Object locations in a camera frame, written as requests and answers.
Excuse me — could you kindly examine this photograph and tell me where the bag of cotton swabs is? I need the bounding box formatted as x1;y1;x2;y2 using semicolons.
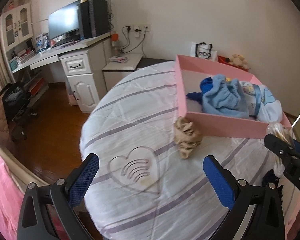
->
266;122;295;178

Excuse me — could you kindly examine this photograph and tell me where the pale blue printed baby garment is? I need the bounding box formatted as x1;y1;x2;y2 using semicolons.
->
239;81;283;123

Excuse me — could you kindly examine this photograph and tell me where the light blue fleece cloth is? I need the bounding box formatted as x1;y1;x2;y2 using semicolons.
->
202;74;249;119

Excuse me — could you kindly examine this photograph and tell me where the beige fabric scrunchie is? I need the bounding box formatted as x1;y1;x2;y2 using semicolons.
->
173;116;203;159

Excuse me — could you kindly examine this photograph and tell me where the royal blue knitted pouch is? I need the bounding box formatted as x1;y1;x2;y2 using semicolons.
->
186;77;213;105

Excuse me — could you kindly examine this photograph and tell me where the pink bedding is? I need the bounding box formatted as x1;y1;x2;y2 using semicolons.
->
0;156;23;239

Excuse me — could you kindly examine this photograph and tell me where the white striped quilted cover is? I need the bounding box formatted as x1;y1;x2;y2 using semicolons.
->
79;60;300;240

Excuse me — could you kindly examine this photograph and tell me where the cream plush toy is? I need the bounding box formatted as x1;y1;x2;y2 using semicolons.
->
229;54;248;69

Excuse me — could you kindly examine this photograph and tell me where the black office chair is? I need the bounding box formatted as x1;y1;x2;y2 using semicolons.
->
0;81;38;142

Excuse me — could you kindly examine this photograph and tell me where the red toy box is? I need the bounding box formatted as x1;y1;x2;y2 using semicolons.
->
218;54;249;72

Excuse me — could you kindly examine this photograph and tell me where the pink shallow cardboard box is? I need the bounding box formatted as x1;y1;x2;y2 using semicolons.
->
174;54;292;139

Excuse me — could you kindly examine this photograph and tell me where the low white side cabinet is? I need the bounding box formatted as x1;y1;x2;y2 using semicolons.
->
102;54;143;91

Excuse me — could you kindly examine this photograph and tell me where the white tote bag black print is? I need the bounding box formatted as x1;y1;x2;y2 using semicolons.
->
190;42;218;61

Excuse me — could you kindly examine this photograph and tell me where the white desk with drawers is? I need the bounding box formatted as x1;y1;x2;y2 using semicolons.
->
12;33;111;113

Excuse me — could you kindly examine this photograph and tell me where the orange cap bottle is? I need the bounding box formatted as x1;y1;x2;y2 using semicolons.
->
110;31;120;56

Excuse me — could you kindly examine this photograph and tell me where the black computer monitor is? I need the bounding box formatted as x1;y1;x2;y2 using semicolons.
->
48;0;80;39

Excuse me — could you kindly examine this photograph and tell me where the white glass door cabinet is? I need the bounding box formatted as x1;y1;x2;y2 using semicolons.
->
0;3;33;52

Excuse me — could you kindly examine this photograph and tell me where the black computer tower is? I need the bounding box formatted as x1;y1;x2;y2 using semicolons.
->
77;0;110;40

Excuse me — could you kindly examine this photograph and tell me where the wall power outlet strip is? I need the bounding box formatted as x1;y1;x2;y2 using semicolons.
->
126;24;151;32

